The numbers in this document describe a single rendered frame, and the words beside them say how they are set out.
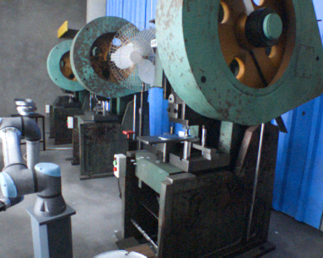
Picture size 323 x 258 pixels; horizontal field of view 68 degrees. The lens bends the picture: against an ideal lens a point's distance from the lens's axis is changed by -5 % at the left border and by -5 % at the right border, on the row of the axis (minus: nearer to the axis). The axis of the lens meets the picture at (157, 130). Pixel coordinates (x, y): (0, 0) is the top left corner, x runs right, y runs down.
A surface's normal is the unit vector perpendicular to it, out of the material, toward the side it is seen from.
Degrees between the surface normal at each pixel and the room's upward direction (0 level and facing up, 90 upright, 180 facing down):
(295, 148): 90
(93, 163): 90
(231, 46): 90
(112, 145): 90
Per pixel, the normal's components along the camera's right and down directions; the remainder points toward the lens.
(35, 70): 0.50, 0.18
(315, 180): -0.87, 0.05
